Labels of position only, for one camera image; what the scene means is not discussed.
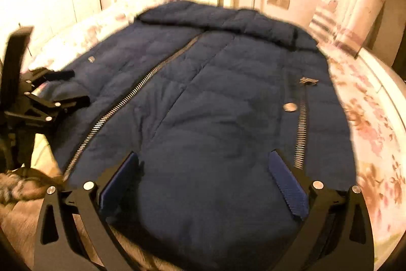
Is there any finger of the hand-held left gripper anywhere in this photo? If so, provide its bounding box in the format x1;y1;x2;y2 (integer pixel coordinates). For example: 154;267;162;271
30;67;76;88
32;95;91;114

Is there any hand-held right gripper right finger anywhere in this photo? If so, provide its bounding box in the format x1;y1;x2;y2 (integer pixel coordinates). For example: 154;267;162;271
268;149;375;271

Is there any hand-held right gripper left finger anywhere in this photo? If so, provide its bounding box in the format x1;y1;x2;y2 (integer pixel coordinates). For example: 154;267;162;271
33;151;142;271

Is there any navy blue puffer jacket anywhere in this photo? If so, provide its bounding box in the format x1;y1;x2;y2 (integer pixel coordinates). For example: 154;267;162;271
47;1;358;271

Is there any floral bed sheet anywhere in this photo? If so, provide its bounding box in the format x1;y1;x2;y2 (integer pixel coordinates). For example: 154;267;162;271
19;0;406;271

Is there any beige fuzzy blanket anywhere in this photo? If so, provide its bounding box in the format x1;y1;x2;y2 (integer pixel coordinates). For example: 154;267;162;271
0;163;173;271

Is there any beige wall socket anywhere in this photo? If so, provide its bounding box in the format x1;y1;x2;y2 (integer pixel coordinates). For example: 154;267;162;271
267;0;291;10

